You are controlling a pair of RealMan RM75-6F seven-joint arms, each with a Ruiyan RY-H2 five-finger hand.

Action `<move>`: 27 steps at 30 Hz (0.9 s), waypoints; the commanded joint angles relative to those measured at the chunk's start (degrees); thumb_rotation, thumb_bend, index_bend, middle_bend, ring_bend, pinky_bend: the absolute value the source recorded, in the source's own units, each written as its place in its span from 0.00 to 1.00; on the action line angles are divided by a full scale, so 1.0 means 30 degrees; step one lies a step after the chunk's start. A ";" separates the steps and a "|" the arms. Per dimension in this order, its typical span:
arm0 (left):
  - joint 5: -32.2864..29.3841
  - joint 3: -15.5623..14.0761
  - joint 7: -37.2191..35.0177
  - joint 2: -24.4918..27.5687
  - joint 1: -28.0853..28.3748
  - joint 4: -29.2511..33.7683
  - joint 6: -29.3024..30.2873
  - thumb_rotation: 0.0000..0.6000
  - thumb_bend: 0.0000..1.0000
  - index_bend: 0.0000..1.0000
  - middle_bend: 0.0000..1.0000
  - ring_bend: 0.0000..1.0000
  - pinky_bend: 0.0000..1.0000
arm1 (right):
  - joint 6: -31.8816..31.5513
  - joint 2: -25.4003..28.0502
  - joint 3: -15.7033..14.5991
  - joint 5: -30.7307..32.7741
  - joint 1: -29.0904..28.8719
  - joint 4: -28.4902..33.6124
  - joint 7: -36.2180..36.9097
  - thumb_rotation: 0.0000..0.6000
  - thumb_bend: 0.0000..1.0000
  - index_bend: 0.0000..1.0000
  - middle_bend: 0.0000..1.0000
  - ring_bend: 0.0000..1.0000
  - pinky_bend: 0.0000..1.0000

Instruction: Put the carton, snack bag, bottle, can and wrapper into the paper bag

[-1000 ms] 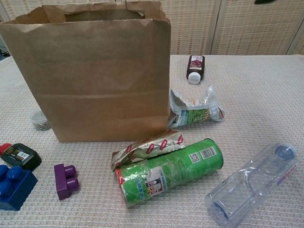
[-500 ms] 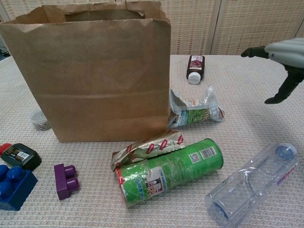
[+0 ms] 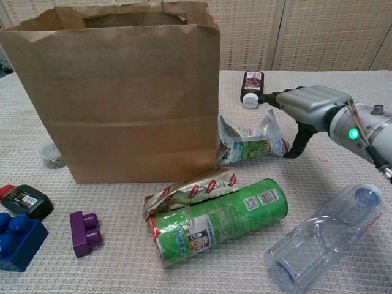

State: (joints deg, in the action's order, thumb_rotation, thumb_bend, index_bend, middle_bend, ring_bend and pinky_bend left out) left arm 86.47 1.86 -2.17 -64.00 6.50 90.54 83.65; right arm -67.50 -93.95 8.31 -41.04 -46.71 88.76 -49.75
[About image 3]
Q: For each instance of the gold red foil wrapper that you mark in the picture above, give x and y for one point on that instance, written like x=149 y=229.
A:
x=190 y=188

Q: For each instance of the clear container of clips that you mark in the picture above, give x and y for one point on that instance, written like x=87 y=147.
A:
x=49 y=154

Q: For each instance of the dark purple juice bottle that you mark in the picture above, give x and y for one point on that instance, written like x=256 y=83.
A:
x=251 y=84

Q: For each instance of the blue toy building block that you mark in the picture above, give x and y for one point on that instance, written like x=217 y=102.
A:
x=24 y=245

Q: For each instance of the silver-green snack bag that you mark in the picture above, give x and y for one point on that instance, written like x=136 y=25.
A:
x=251 y=147

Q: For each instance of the black bottle red cap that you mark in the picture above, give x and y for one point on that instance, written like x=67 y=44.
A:
x=27 y=202

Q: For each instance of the white woven tablecloth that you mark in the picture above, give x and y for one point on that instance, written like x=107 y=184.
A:
x=122 y=214

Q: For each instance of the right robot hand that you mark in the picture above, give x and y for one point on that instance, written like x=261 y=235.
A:
x=312 y=104

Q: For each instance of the brown paper bag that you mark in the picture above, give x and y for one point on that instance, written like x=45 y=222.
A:
x=122 y=107

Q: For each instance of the green chip can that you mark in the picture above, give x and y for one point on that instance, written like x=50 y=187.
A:
x=229 y=214

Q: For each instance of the clear plastic bottle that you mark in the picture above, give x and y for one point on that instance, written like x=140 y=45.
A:
x=321 y=239

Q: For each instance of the purple toy building block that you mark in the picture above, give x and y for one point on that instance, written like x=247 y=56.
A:
x=80 y=232

